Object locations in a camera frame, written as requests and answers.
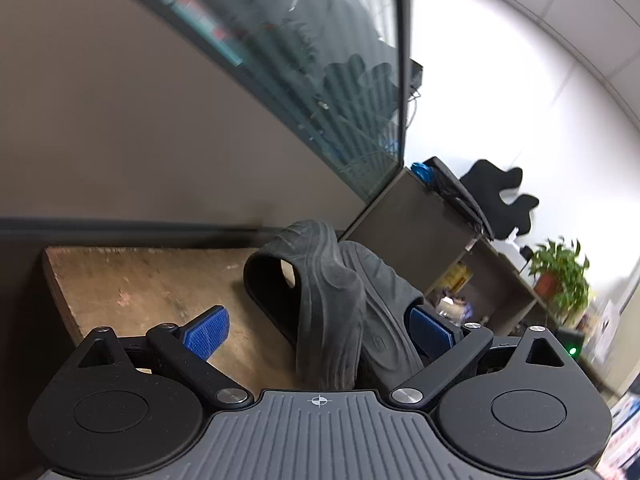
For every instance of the blue plastic item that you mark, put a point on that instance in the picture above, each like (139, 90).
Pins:
(423, 172)

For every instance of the dark grey rubber slipper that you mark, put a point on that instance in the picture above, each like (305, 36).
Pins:
(382, 310)
(311, 305)

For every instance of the black office chair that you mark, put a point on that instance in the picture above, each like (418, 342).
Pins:
(500, 197)

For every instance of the black laptop bag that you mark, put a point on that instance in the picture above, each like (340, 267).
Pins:
(457, 192)

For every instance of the grey open shelf cabinet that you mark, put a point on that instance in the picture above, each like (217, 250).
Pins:
(450, 255)

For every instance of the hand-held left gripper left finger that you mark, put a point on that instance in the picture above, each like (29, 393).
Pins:
(207, 332)

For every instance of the potted green plant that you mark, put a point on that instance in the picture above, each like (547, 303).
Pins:
(560, 272)

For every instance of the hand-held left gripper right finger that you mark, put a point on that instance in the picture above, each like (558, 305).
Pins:
(430, 332)

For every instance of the black device with green light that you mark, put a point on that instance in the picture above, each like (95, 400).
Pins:
(570, 342)

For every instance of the glass partition panel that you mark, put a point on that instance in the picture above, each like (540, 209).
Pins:
(300, 60)

